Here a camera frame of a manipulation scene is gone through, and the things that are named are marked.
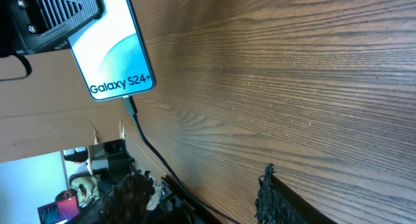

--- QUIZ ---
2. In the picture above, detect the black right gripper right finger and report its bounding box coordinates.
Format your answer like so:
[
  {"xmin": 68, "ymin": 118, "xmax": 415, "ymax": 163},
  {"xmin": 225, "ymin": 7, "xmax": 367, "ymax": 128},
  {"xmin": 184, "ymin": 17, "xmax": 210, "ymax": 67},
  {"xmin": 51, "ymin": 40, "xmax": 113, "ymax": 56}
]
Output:
[{"xmin": 255, "ymin": 163, "xmax": 335, "ymax": 224}]

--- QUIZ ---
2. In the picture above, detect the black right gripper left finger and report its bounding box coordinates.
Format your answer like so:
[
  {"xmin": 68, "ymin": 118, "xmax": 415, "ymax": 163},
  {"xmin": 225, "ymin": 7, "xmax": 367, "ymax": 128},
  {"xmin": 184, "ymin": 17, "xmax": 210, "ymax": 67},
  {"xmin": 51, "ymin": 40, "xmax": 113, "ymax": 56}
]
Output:
[{"xmin": 66, "ymin": 171, "xmax": 156, "ymax": 224}]

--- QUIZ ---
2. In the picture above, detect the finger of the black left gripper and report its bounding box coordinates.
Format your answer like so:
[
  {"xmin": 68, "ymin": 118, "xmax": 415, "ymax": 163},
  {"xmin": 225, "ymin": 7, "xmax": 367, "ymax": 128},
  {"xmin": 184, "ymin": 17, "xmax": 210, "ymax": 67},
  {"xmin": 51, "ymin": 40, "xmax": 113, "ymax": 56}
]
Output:
[{"xmin": 12, "ymin": 0, "xmax": 104, "ymax": 54}]

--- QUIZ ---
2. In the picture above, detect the blue Galaxy S24+ smartphone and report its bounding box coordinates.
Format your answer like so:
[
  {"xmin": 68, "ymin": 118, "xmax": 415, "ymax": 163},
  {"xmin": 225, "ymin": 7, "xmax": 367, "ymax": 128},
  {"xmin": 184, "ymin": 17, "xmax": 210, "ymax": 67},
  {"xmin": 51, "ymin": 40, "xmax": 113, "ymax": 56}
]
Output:
[{"xmin": 68, "ymin": 0, "xmax": 156, "ymax": 101}]

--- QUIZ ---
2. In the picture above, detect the black USB charging cable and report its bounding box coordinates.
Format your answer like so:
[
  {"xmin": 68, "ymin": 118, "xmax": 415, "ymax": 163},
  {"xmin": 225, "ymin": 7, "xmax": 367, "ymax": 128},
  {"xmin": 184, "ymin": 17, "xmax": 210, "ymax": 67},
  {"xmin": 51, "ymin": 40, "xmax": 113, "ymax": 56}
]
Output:
[{"xmin": 122, "ymin": 95, "xmax": 243, "ymax": 224}]

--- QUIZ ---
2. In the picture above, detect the brown cardboard panel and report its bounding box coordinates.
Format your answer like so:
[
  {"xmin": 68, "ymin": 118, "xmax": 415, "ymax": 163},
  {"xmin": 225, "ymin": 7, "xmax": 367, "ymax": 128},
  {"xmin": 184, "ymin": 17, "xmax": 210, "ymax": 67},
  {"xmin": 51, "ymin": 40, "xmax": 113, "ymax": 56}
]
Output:
[{"xmin": 1, "ymin": 50, "xmax": 131, "ymax": 162}]

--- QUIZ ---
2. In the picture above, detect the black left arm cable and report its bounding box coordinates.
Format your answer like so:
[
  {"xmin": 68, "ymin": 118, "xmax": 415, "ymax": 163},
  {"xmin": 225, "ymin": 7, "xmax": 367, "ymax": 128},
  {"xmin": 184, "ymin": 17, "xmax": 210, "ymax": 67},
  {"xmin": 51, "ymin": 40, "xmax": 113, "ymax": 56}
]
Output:
[{"xmin": 0, "ymin": 51, "xmax": 33, "ymax": 82}]

